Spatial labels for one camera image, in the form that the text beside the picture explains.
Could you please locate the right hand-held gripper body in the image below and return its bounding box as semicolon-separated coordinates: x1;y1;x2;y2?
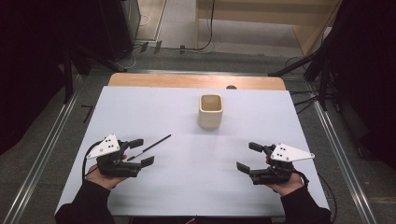
248;143;316;185

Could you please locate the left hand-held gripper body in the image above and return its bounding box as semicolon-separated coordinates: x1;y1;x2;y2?
86;133;143;178

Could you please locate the black pen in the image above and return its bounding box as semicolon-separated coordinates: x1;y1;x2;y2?
126;133;173;162

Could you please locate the beige square cup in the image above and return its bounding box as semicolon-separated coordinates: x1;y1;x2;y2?
198;93;224;130

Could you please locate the person's right hand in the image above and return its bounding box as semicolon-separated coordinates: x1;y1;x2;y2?
265;173;304;198

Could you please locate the person's left hand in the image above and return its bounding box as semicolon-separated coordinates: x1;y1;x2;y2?
85;165;128;190

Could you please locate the wooden table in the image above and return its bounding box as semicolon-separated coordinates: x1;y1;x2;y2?
107;72;287;91

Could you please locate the black metal stand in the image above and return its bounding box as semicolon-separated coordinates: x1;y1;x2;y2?
62;46;125;105
268;52;331;111

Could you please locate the black cabinet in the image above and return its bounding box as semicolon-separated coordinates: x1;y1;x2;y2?
98;0;142;63

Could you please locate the black curtain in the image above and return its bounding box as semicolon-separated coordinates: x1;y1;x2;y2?
323;0;396;171
0;0;104;157

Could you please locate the light wooden shelf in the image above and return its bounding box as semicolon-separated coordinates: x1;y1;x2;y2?
194;0;344;57

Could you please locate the right hand-held gripper cable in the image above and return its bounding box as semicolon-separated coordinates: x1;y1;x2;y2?
292;169;339;224

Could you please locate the hand-held gripper cable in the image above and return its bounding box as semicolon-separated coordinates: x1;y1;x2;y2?
81;140;104;185
292;169;339;224

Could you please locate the left hand-held gripper cable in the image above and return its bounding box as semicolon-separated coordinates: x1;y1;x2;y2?
81;140;104;185

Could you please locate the metal floor rail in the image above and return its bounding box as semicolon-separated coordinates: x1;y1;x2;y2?
312;101;379;224
2;90;80;224

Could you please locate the bundle of black cables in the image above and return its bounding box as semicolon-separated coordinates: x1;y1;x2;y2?
289;88;321;115

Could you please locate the white floor cable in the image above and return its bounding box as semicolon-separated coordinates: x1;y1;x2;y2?
122;13;151;70

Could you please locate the black floor cable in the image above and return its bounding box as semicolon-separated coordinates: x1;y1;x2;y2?
178;0;217;52

